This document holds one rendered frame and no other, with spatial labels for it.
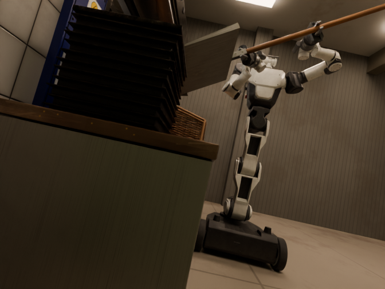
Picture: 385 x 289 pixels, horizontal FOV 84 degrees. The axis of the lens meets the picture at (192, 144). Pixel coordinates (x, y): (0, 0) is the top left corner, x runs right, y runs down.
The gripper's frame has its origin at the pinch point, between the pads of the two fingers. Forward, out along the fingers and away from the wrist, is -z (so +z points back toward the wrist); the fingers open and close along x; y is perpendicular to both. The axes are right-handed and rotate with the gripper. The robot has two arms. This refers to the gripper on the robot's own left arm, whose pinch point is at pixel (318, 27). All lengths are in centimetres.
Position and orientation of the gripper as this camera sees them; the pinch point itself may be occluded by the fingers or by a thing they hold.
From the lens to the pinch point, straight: 153.4
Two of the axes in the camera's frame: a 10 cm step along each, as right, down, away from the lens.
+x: 3.1, 9.4, -1.2
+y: -9.4, 3.2, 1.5
